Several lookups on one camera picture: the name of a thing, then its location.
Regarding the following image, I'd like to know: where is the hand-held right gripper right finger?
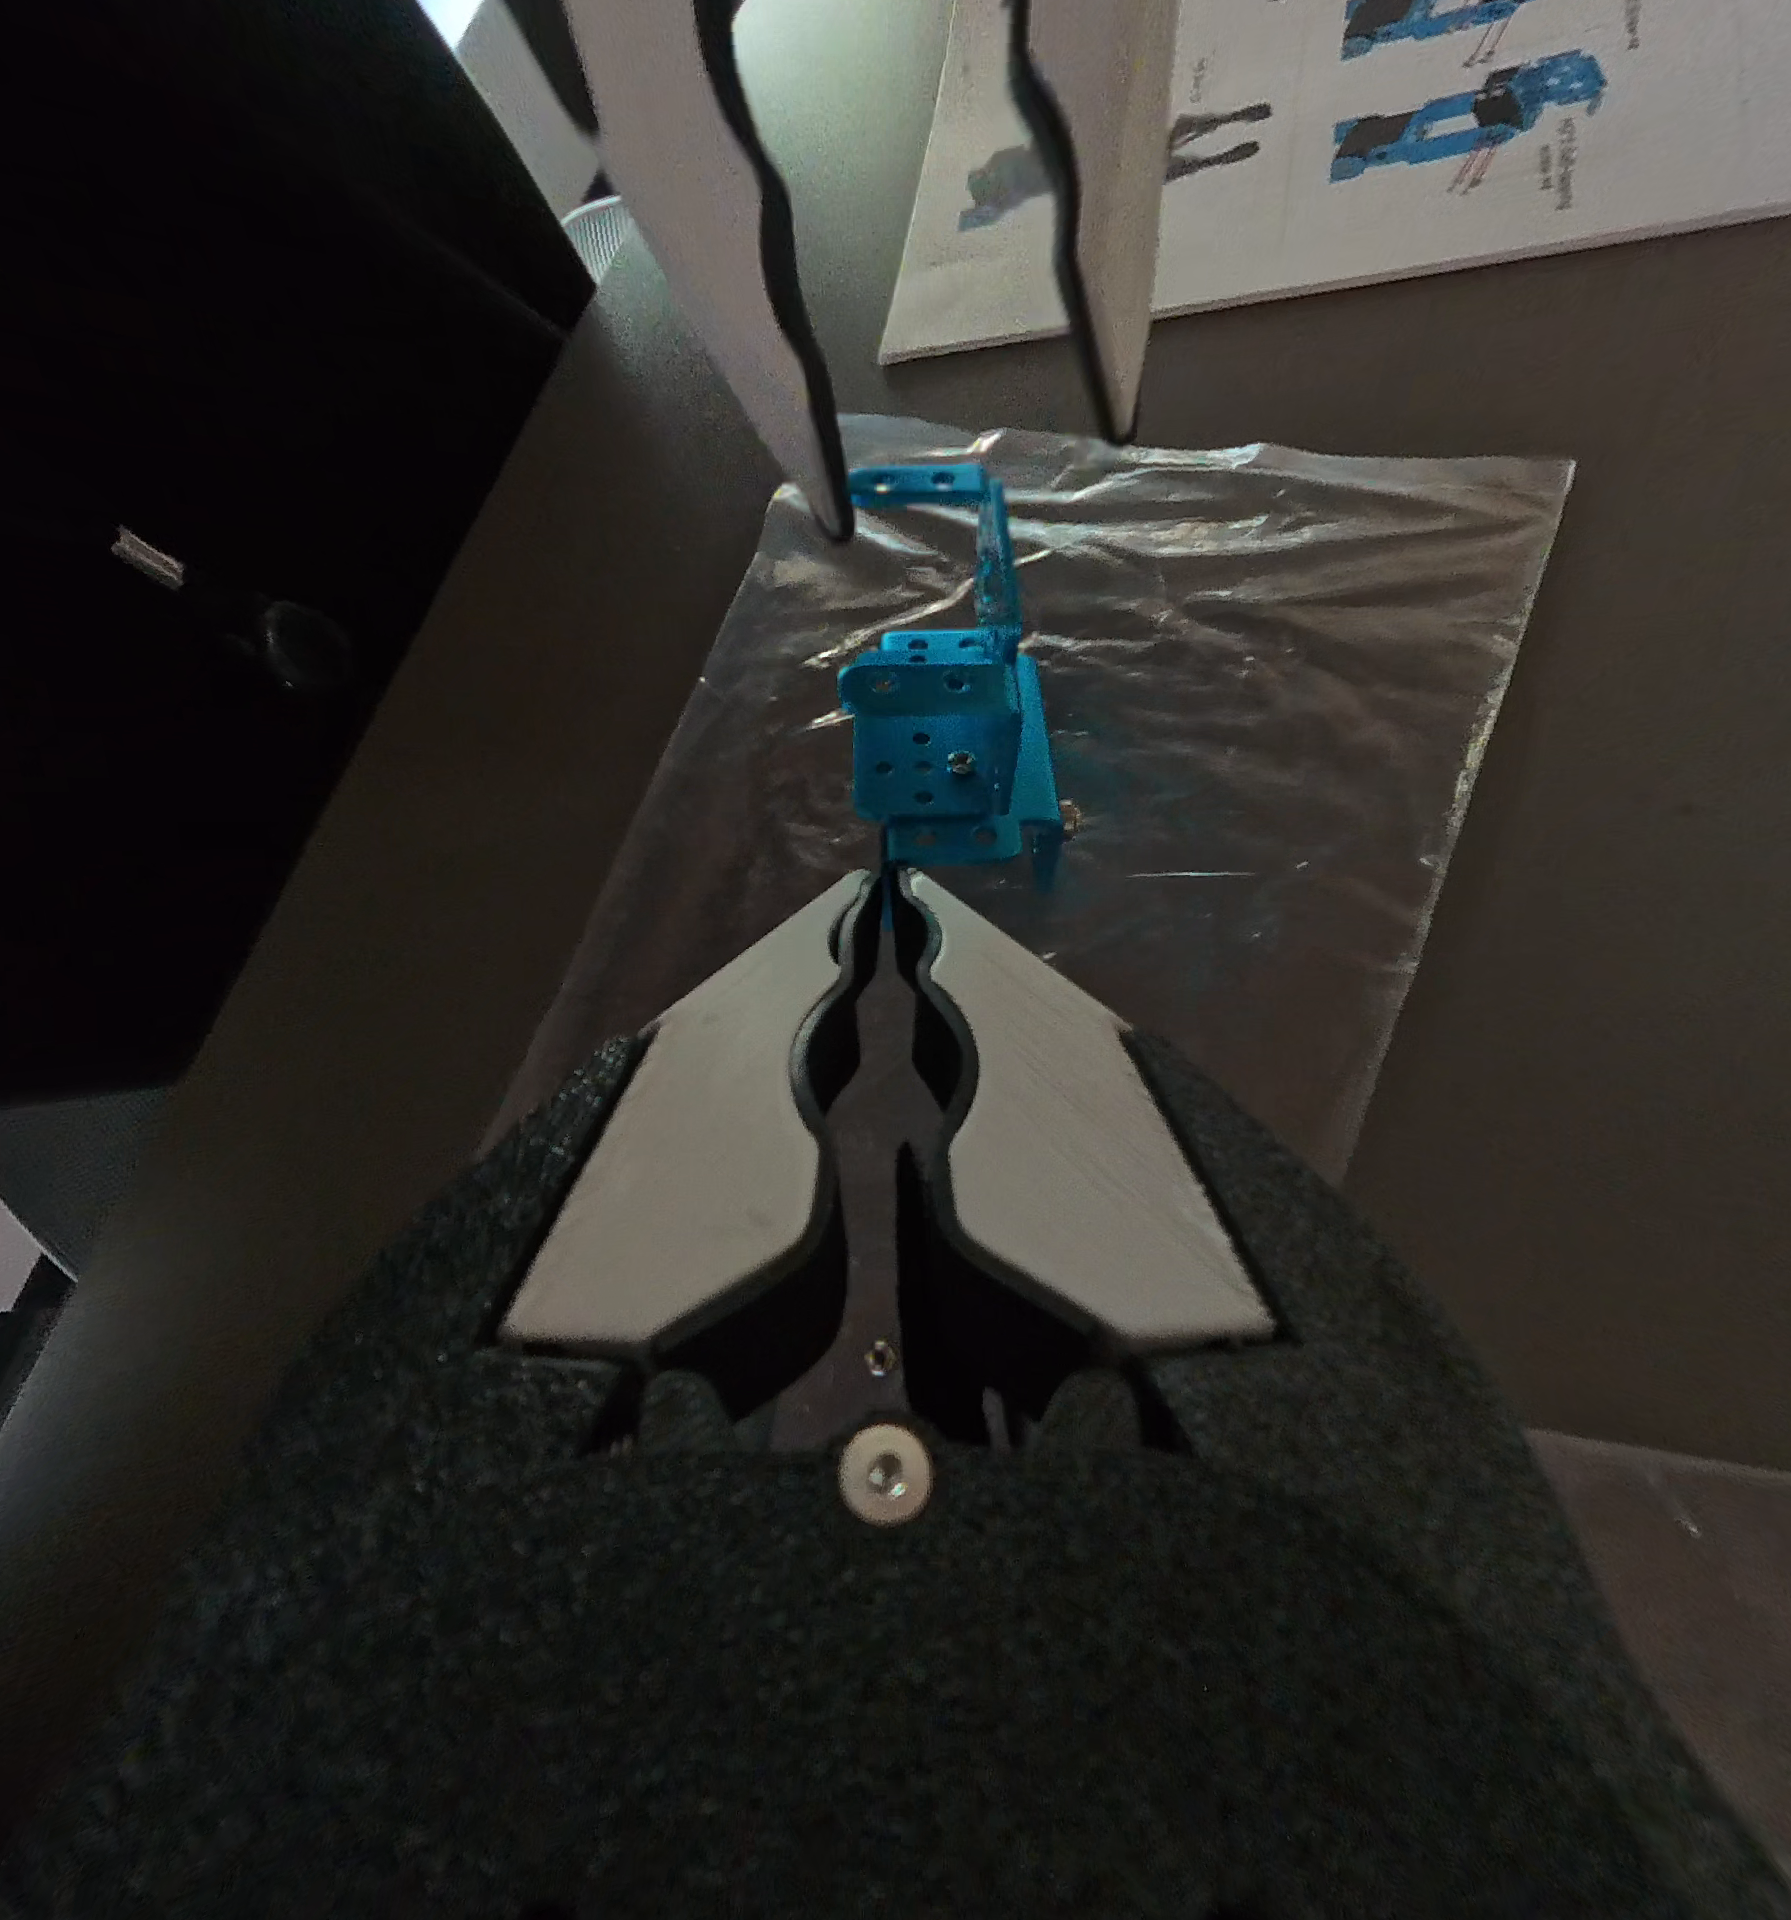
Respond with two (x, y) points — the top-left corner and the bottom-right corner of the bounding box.
(896, 877), (1276, 1356)

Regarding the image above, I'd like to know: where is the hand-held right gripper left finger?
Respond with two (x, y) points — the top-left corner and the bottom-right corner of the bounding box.
(502, 875), (856, 1353)

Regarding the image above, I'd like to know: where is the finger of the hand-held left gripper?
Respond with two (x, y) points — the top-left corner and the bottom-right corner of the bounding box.
(1004, 0), (1182, 445)
(566, 0), (856, 546)

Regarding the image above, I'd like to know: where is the blue metal bracket assembly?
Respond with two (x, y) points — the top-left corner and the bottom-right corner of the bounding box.
(836, 465), (1084, 902)

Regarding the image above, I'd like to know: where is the open instruction manual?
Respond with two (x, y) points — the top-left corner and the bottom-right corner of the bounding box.
(880, 0), (1791, 366)

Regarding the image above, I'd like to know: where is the clear plastic bag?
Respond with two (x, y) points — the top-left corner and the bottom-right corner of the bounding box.
(512, 417), (1580, 1189)

